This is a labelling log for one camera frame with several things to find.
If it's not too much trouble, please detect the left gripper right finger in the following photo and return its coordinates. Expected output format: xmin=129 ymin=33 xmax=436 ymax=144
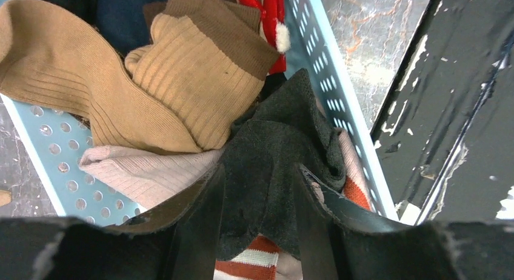
xmin=293 ymin=165 xmax=513 ymax=279

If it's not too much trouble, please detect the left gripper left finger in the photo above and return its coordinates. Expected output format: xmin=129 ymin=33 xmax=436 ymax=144
xmin=1 ymin=165 xmax=225 ymax=279

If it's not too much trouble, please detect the beige pink sock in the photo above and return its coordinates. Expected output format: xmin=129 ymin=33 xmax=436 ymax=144
xmin=79 ymin=145 xmax=225 ymax=210

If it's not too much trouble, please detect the red white striped sock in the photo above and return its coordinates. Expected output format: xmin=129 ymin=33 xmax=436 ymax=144
xmin=213 ymin=129 xmax=373 ymax=279

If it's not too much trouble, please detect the tan ribbed sock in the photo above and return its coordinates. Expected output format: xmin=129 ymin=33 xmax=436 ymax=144
xmin=1 ymin=0 xmax=279 ymax=155

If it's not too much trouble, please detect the light blue laundry basket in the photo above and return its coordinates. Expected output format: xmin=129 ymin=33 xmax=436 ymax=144
xmin=1 ymin=0 xmax=398 ymax=226

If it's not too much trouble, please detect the navy blue sock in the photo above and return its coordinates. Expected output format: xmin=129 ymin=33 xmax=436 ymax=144
xmin=43 ymin=0 xmax=167 ymax=56

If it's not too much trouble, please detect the red santa sock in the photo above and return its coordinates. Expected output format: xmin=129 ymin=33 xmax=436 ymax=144
xmin=226 ymin=0 xmax=291 ymax=74

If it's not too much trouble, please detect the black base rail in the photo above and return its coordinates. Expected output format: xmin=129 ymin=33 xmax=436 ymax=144
xmin=373 ymin=0 xmax=513 ymax=225

